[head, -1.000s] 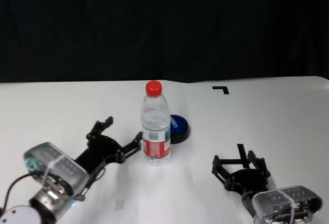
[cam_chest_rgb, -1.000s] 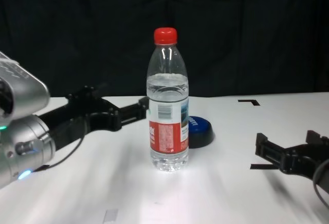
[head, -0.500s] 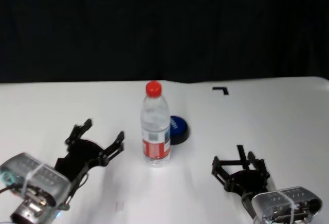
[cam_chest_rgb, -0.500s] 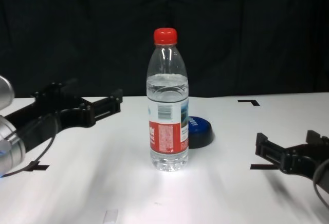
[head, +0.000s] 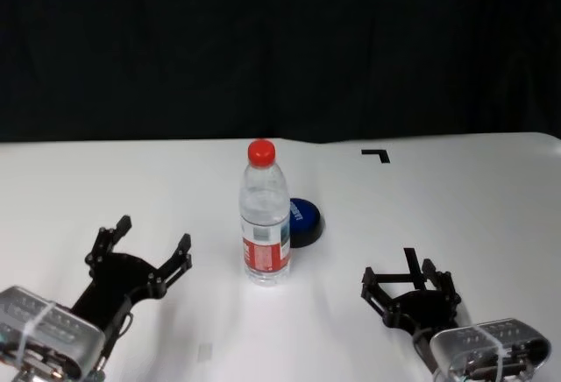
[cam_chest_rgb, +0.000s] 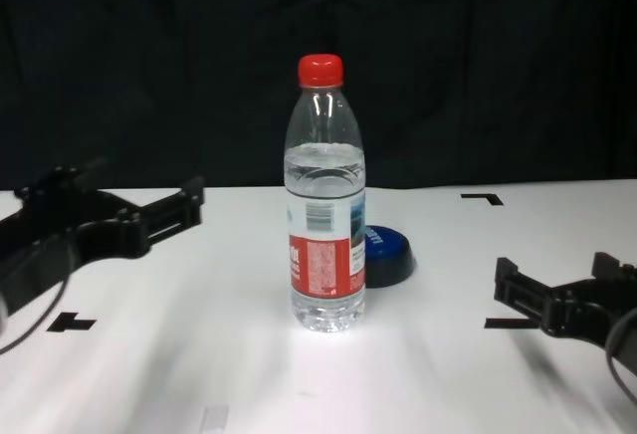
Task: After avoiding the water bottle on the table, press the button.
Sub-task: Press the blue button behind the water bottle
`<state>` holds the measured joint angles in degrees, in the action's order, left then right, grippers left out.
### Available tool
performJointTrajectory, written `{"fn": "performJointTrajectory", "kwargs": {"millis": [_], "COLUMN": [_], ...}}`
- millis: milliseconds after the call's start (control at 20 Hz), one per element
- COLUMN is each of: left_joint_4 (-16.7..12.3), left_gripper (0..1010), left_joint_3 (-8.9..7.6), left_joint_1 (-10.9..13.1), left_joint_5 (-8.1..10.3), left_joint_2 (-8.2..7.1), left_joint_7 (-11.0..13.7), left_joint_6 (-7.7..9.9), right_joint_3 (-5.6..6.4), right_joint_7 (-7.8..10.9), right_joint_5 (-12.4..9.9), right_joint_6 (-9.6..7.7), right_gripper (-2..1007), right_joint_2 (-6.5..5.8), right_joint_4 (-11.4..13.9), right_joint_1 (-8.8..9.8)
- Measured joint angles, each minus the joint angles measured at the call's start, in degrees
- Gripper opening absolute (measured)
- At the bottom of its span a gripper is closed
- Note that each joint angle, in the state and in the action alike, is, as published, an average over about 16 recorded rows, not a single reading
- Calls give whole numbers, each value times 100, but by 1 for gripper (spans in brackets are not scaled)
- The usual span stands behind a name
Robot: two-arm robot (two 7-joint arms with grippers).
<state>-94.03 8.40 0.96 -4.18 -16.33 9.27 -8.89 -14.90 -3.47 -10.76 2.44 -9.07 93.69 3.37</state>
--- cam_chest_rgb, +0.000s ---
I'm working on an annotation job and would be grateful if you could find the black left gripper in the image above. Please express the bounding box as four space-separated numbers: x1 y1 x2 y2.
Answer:
0 157 207 321

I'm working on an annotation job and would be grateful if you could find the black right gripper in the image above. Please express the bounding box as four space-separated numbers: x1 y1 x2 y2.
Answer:
493 251 637 370

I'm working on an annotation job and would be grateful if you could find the black curtain backdrop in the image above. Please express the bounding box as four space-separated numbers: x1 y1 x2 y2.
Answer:
0 0 637 191

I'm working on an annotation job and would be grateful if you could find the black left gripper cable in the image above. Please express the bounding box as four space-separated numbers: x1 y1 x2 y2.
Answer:
0 264 71 355

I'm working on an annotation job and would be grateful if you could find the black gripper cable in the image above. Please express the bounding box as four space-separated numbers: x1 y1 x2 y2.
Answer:
0 264 71 355
604 307 637 400

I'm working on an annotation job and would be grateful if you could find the blue round lid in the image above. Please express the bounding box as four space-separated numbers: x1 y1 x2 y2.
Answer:
364 223 417 289

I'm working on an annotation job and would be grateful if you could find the clear water bottle red cap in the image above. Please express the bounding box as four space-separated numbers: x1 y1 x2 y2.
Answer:
283 53 368 334

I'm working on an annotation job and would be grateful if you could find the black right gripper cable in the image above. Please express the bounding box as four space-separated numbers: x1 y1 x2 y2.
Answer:
604 307 637 400

